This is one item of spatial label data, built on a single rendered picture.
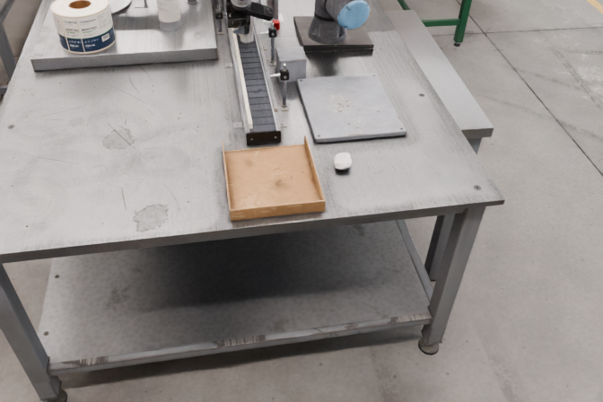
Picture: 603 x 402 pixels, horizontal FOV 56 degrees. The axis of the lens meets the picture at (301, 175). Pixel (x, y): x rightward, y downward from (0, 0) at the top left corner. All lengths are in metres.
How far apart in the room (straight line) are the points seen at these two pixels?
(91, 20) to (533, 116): 2.55
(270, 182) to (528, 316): 1.34
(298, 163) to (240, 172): 0.18
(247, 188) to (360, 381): 0.93
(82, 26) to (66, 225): 0.85
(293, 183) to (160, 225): 0.39
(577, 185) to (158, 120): 2.19
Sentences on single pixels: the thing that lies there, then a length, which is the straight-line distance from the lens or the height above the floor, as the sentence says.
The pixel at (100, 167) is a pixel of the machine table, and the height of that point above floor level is 0.83.
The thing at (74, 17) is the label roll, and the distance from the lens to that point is 2.21.
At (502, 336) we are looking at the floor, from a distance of 2.46.
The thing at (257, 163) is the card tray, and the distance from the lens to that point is 1.71.
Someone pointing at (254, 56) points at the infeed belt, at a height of 0.88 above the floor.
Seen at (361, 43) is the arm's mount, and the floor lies 0.86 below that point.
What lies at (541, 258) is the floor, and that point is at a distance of 2.79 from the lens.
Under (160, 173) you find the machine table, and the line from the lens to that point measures 1.72.
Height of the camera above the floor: 1.93
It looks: 41 degrees down
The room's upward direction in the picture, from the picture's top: 2 degrees clockwise
